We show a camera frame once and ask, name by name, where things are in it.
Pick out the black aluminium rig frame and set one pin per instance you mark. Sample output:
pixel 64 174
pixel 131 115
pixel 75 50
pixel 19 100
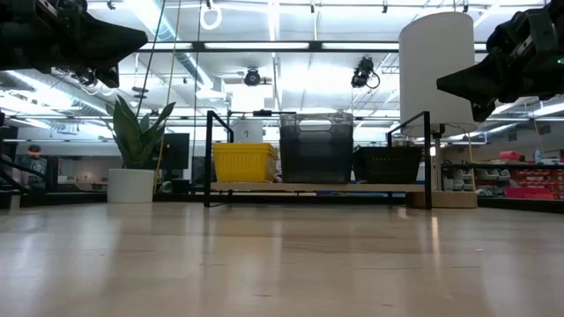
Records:
pixel 315 46

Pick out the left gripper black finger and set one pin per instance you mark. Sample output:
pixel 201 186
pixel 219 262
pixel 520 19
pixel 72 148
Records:
pixel 108 56
pixel 110 35

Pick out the black mesh plastic basket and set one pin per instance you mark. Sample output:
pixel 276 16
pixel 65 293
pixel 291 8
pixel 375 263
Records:
pixel 388 151
pixel 388 169
pixel 388 148

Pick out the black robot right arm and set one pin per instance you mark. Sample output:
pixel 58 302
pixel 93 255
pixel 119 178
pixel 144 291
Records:
pixel 557 53

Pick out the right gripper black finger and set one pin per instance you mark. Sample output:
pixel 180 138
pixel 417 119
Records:
pixel 478 90
pixel 476 74

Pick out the yellow plastic basket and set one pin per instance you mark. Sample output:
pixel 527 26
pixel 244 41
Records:
pixel 244 150
pixel 244 145
pixel 244 169

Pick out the grey translucent plastic basket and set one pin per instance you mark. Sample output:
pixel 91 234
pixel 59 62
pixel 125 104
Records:
pixel 291 116
pixel 291 127
pixel 317 174

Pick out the black monitor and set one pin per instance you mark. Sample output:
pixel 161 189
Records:
pixel 176 152

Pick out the snake plant in white pot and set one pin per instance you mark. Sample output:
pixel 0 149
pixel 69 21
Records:
pixel 131 185

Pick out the black round overhead camera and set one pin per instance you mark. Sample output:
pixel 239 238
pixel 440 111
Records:
pixel 252 77

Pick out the person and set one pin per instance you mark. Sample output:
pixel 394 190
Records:
pixel 33 169

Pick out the wooden shelf with black frame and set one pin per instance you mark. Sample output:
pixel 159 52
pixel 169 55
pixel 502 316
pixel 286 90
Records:
pixel 317 187

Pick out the rack with red bins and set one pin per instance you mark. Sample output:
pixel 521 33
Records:
pixel 529 180

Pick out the white cylindrical bin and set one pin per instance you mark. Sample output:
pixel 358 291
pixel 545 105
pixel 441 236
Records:
pixel 436 66

